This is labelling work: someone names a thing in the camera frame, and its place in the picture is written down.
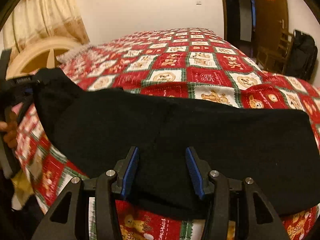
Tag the wooden door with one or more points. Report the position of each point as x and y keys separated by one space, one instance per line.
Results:
x=270 y=17

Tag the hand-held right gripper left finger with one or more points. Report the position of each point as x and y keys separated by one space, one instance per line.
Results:
x=130 y=173

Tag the dark wooden door frame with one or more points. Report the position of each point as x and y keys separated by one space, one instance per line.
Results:
x=225 y=10

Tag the black pants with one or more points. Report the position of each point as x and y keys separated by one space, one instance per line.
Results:
x=200 y=135

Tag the yellow cloth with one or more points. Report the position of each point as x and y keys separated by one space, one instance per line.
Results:
x=22 y=187

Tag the red printed checkered quilt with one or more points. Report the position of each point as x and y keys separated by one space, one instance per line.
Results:
x=200 y=62

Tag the striped pillow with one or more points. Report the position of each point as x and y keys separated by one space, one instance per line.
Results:
x=77 y=51

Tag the black bag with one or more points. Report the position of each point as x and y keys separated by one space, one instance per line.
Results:
x=302 y=55

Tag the wooden chair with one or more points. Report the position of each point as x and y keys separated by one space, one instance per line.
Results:
x=275 y=55

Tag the beige patterned curtain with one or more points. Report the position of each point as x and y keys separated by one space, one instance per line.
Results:
x=50 y=12

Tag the person's left hand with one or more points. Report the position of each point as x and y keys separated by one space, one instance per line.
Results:
x=11 y=137

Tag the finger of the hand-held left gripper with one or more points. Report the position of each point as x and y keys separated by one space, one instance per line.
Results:
x=28 y=91

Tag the cream wooden headboard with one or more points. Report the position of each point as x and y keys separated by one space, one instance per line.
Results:
x=32 y=55

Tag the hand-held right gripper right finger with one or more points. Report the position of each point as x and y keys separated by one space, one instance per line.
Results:
x=195 y=173

